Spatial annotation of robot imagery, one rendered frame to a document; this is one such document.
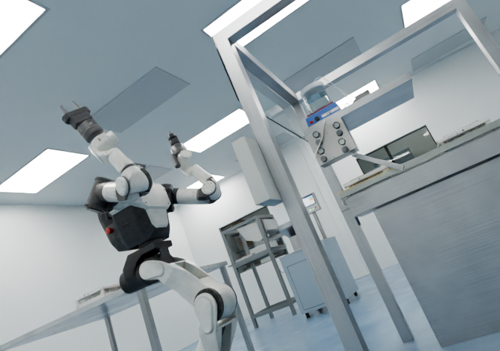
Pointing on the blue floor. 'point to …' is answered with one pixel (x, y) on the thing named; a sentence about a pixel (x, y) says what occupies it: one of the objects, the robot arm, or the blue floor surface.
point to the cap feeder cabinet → (308, 288)
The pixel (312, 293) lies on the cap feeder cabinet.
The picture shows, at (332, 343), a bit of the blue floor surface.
